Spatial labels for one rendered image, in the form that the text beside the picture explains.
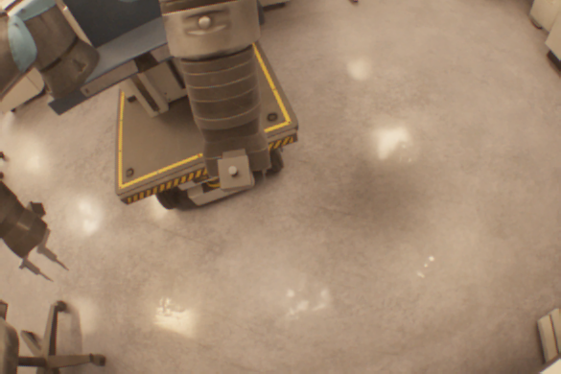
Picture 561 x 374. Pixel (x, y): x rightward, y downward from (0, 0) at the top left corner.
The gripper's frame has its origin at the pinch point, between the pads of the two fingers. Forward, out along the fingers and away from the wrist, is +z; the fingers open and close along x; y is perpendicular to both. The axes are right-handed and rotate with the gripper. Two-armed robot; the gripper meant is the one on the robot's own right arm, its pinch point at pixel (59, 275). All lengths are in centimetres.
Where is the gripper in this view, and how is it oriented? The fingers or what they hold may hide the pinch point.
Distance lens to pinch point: 53.3
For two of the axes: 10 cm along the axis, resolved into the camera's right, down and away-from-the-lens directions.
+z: 4.2, 6.9, 5.9
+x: -8.5, 5.2, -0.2
